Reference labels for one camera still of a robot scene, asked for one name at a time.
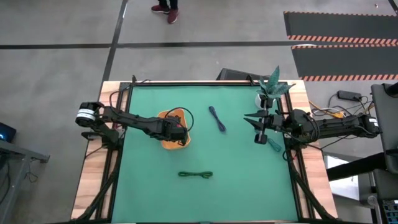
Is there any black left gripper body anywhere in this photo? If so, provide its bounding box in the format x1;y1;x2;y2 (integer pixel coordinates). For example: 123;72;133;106
162;115;190;146

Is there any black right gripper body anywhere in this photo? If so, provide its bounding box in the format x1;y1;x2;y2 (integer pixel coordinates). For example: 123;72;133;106
254;98;285;145

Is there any green braided USB cable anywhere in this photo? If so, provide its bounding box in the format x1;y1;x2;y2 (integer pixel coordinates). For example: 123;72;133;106
178;170;214;179

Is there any white plant pot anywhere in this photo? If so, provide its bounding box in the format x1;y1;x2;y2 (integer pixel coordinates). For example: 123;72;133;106
255;93;277;111

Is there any yellow plastic basket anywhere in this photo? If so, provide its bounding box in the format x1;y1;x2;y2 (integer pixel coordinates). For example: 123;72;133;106
157;108;192;151

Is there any green artificial plant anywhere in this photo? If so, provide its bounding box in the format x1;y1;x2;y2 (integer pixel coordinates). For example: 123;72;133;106
256;65;296;102

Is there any black panel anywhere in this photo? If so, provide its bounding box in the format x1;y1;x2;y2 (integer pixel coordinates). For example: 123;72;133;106
216;67;270;82

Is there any wooden table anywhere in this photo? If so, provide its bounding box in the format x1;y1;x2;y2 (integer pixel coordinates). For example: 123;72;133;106
70;80;338;220

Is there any green table mat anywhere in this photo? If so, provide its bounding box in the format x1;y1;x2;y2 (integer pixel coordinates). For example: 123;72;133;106
111;85;299;223

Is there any black power adapter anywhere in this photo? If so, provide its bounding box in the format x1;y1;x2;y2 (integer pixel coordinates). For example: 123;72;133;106
337;90;363;102

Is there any black mat with hazard stripes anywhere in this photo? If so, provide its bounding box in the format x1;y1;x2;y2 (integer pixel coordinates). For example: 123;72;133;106
283;11;398;46
291;45;398;82

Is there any black bar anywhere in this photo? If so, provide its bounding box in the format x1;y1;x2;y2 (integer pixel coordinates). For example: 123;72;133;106
326;152;387;182

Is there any white sheet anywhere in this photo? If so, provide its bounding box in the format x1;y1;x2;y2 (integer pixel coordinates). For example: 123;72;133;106
326;155;361;200

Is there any person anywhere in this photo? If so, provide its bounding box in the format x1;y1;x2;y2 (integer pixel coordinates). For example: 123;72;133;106
150;0;180;25

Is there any blue-lit keyboard device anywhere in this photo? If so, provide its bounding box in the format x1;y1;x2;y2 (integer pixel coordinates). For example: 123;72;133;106
379;200;398;224

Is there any grey desk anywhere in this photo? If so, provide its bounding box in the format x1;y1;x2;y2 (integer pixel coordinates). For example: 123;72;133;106
0;139;50;224

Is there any black device with blue light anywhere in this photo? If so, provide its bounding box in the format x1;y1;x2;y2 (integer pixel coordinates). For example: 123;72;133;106
0;122;17;143

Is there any black aluminium table frame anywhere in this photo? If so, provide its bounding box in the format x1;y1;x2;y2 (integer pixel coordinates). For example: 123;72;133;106
95;80;315;223

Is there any tangle of floor cables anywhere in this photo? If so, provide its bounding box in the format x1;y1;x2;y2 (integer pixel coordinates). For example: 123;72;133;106
309;93;377;150

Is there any thin black cable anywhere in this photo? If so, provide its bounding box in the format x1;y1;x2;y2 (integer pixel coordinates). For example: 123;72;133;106
108;78;150;110

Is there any black cable bundle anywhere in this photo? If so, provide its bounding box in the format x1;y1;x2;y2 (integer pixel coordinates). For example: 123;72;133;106
74;154;123;222
285;149;332;222

